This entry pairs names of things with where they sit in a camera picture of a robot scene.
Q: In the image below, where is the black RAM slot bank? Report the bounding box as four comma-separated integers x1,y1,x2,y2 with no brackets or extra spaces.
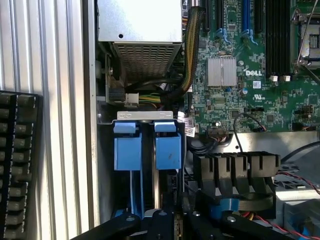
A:
264,0,293,82

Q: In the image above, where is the blue expansion slot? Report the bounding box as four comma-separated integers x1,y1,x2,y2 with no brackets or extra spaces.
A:
241,0,252,32

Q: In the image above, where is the black expansion slot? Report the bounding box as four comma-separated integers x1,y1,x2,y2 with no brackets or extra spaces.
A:
215,0,225,31
254,0,264,33
203,0,211,33

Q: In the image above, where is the black plastic fan shroud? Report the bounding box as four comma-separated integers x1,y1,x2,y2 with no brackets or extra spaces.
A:
192,150,281,219

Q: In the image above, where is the green Dell motherboard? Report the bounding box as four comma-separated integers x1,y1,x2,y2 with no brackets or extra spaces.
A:
184,0,320,137

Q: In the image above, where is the black computer keyboard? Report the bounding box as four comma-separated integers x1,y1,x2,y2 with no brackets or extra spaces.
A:
0,89,44,240

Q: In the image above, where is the grey open PC case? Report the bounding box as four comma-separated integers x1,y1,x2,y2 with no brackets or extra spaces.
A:
82,0,320,240

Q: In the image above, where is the silver chipset heatsink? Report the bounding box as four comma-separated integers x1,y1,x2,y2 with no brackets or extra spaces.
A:
206,55,238,88

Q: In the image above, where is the metal CPU socket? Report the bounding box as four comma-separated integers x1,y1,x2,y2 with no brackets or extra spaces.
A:
290,7,320,76

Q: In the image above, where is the silver power supply box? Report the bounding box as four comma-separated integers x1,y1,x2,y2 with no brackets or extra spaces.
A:
97,0,184,77

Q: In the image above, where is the red and black wire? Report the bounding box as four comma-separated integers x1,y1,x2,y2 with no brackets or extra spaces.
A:
274,169,320,192

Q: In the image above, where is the thin black wire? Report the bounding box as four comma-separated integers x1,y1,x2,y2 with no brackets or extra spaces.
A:
232,112,268,154

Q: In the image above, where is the silver disk bay bracket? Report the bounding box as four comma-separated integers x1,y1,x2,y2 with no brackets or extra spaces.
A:
116,110,174,124

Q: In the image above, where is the wire with white labels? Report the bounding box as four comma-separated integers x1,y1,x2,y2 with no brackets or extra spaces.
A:
176,111,197,138

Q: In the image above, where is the white power wire connector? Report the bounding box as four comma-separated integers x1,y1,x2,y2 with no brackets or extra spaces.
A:
124,92,140,109

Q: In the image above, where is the braided power cable bundle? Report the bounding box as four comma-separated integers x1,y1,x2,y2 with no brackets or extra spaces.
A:
159,6,209,106

